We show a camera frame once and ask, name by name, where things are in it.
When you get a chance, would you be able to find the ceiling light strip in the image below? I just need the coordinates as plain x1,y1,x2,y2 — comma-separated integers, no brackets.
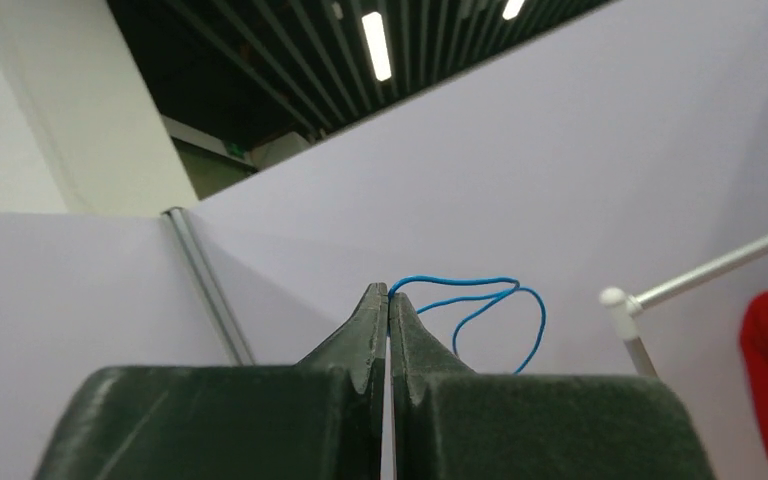
361,12,392,82

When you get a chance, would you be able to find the metal pole with white base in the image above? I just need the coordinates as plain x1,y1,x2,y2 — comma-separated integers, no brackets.
599,234,768,377

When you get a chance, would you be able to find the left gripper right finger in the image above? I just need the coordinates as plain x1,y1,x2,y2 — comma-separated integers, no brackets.
389,293,714,479

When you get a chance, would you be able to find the aluminium frame post left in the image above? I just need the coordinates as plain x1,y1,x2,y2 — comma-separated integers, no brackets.
161,207,256,366

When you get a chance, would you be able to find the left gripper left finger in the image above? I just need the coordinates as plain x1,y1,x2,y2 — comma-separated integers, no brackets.
35,283,388,479

